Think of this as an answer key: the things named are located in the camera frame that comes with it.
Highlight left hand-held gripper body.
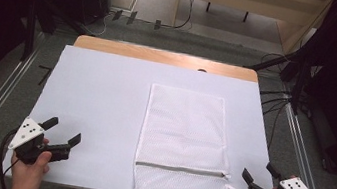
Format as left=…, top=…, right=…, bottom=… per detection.
left=5, top=115, right=75, bottom=171

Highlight white mesh laundry bag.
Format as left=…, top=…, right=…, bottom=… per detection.
left=129, top=81, right=255, bottom=189

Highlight person's left hand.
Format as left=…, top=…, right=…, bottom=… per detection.
left=6, top=133, right=55, bottom=189

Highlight white table sheet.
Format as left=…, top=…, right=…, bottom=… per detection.
left=0, top=37, right=291, bottom=189

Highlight black tripod stand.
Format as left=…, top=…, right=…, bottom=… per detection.
left=238, top=42, right=317, bottom=117

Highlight black metal stand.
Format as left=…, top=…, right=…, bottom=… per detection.
left=19, top=0, right=90, bottom=71

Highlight wooden table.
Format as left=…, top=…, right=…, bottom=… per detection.
left=70, top=33, right=262, bottom=84

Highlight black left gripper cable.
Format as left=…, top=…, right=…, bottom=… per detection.
left=0, top=125, right=25, bottom=189

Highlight black floor cables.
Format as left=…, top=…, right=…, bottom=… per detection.
left=250, top=51, right=298, bottom=153

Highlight white floor cable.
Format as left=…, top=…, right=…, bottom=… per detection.
left=78, top=6, right=117, bottom=41

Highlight black hanging cable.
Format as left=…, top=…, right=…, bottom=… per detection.
left=160, top=0, right=199, bottom=33

